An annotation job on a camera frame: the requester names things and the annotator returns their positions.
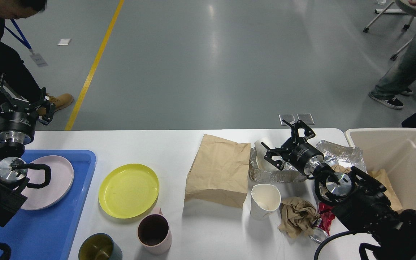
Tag brown paper in bin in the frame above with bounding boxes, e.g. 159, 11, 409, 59
368, 169, 403, 212

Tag brown paper bag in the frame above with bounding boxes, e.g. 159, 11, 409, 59
184, 134, 251, 208

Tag beige plastic bin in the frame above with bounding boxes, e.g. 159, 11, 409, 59
345, 128, 416, 210

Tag crumpled brown paper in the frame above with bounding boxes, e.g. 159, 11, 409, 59
278, 196, 320, 239

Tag office chair base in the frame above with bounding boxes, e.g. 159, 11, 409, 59
363, 0, 416, 68

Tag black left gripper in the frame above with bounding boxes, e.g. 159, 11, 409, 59
0, 74, 56, 145

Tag metal can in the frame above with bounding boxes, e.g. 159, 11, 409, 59
308, 221, 330, 244

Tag white floor marker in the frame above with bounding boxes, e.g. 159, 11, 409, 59
57, 38, 71, 46

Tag metal floor socket plates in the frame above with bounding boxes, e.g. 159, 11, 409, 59
278, 113, 315, 126

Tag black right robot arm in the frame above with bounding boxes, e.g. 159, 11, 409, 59
264, 120, 416, 260

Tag pink plate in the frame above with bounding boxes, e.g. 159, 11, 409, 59
21, 155, 74, 211

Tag crumpled foil sheet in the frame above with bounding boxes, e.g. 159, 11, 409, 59
316, 140, 368, 173

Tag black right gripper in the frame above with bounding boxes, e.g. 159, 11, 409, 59
260, 120, 325, 176

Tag pink mug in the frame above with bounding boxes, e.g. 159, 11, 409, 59
137, 206, 172, 255

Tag blue plastic tray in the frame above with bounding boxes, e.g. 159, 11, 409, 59
0, 150, 96, 260

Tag dark green mug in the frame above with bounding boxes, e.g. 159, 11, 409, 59
78, 233, 123, 260

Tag red wrapper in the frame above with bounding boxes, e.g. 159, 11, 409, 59
317, 202, 335, 235

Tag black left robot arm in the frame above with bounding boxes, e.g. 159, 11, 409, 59
0, 74, 56, 227

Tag yellow plate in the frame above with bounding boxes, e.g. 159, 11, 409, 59
98, 164, 160, 219

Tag aluminium foil tray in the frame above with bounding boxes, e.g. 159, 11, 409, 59
248, 148, 307, 183

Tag person in black clothes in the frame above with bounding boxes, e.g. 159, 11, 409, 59
0, 0, 74, 127

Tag white paper cup in tray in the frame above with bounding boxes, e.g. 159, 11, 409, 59
255, 138, 278, 172

